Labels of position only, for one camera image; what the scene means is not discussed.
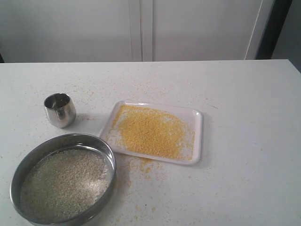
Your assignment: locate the spilled yellow millet pile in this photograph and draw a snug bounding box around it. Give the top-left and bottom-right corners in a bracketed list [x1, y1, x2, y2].
[127, 157, 162, 174]

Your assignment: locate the sifted yellow millet on tray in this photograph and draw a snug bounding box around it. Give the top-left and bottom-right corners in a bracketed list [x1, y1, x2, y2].
[107, 105, 195, 160]

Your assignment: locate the stainless steel cup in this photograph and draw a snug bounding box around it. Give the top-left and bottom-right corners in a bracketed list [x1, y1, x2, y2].
[44, 93, 76, 128]

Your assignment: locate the white plastic tray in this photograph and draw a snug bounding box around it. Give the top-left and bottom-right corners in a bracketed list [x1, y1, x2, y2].
[99, 101, 203, 165]

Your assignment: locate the round stainless steel sieve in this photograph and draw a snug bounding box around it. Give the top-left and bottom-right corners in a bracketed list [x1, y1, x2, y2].
[10, 133, 117, 226]

